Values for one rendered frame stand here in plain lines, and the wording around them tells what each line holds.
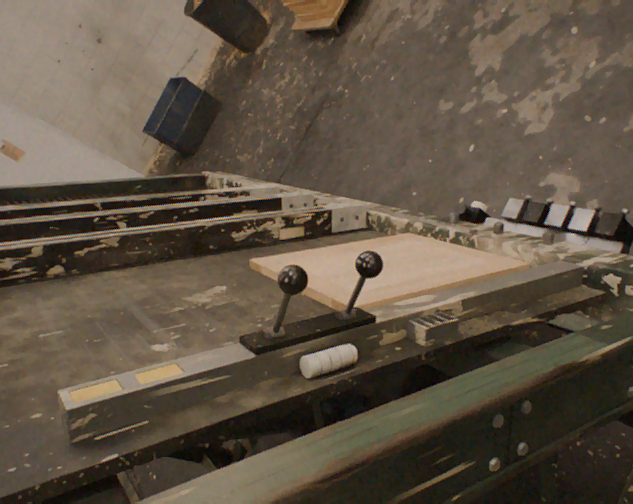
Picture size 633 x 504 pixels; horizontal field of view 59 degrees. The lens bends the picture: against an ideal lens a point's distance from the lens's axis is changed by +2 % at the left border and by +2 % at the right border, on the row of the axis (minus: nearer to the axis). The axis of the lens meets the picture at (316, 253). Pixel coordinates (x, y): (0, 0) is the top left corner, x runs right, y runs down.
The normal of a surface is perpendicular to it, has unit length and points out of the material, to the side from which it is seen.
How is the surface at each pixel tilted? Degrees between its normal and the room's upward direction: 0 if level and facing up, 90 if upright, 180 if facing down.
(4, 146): 90
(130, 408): 90
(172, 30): 90
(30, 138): 90
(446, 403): 57
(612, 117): 0
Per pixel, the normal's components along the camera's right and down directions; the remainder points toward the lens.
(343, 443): 0.00, -0.97
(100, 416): 0.56, 0.21
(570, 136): -0.70, -0.40
